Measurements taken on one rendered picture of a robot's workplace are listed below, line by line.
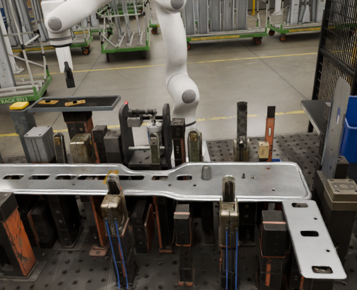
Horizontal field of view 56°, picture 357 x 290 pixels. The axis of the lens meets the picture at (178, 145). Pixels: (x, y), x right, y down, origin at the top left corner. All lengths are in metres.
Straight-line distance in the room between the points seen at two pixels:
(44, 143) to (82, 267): 0.49
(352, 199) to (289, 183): 0.20
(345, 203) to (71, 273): 0.94
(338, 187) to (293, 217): 0.16
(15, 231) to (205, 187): 0.65
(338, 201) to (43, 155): 1.06
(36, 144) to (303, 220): 1.00
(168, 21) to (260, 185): 0.79
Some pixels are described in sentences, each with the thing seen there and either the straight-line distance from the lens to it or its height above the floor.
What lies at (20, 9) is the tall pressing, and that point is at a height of 1.07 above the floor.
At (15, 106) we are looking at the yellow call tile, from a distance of 1.61.
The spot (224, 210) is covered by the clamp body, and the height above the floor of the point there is 1.05.
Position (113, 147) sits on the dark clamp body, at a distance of 1.34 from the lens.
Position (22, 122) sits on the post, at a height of 1.09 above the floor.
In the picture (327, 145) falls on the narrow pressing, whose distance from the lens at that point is 1.18.
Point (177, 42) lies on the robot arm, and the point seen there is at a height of 1.37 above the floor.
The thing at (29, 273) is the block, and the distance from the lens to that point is 1.38.
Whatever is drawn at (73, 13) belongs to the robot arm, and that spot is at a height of 1.53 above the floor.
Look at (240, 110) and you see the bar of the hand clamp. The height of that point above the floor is 1.19.
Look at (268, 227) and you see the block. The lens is 1.00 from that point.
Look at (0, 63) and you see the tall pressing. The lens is 5.31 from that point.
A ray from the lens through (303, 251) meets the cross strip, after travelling 0.92.
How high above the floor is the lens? 1.64
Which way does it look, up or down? 28 degrees down
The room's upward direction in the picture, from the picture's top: 4 degrees counter-clockwise
